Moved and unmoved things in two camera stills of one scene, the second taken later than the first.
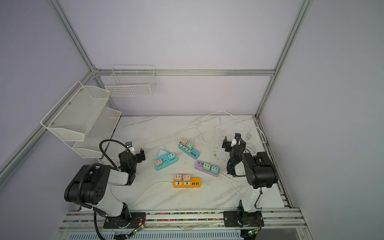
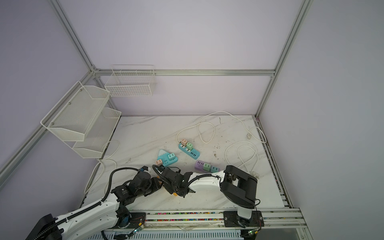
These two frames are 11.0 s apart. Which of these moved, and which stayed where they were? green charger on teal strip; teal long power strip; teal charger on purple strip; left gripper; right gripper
Moved: right gripper; left gripper
Stayed: green charger on teal strip; teal charger on purple strip; teal long power strip
